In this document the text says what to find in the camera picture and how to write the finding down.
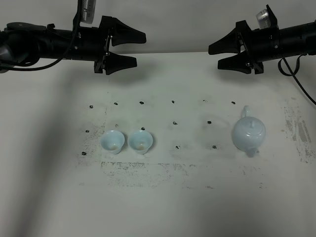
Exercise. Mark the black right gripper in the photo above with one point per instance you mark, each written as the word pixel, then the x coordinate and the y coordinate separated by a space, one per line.
pixel 260 45

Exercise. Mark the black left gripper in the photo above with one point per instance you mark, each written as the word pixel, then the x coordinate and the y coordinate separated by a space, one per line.
pixel 92 44

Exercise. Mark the light blue porcelain teapot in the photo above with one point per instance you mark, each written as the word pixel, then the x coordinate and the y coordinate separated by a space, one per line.
pixel 248 133

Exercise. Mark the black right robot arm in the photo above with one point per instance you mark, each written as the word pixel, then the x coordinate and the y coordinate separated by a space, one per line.
pixel 295 41

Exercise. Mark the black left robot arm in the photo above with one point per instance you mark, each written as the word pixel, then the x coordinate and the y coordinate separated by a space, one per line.
pixel 23 44

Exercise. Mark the left light blue teacup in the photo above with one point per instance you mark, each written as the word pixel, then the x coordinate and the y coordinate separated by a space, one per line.
pixel 112 141

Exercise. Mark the light blue teacup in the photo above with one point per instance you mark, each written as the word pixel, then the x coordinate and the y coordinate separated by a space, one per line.
pixel 112 141
pixel 140 141

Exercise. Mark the right light blue teacup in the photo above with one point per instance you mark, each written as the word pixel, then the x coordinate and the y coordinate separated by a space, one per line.
pixel 140 141

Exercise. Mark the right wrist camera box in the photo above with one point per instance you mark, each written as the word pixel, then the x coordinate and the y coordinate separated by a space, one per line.
pixel 266 18

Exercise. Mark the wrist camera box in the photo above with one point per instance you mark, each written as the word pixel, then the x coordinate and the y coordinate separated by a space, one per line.
pixel 266 18
pixel 86 10

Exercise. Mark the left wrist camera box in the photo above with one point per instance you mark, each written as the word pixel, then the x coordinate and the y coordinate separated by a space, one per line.
pixel 86 10

